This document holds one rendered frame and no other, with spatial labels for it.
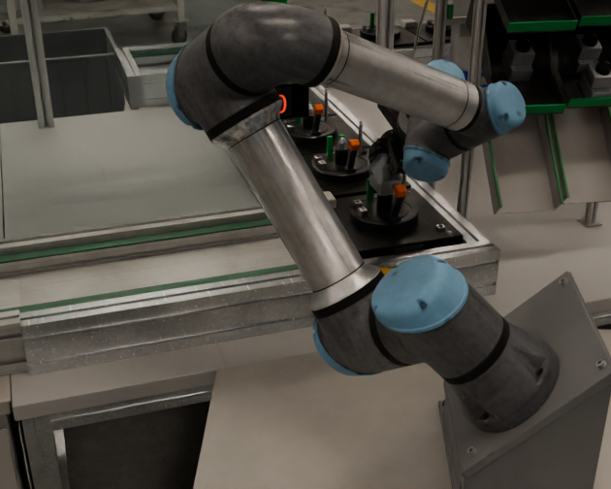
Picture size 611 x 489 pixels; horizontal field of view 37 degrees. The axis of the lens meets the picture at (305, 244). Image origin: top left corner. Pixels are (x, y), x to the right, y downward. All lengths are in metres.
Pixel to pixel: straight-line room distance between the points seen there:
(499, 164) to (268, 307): 0.58
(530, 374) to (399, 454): 0.28
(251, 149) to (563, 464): 0.59
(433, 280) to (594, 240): 0.97
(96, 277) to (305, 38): 0.79
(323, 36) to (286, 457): 0.62
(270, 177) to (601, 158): 0.94
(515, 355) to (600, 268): 0.78
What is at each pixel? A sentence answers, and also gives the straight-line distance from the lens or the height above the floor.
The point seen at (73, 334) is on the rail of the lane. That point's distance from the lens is 1.59.
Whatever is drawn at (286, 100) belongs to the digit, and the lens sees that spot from 1.78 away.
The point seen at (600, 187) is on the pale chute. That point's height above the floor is 1.01.
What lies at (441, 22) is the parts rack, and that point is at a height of 1.30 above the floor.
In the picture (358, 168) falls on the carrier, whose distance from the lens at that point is 2.02.
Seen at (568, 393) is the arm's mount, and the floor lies 1.07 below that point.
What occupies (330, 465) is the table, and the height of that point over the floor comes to 0.86.
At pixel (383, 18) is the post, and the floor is 1.10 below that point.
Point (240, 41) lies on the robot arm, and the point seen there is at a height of 1.47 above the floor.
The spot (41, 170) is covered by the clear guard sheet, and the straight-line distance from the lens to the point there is 1.80.
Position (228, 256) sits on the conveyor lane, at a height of 0.92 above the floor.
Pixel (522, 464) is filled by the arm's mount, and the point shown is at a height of 0.96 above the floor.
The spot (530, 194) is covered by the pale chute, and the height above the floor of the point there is 1.02.
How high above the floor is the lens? 1.77
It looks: 28 degrees down
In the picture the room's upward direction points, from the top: straight up
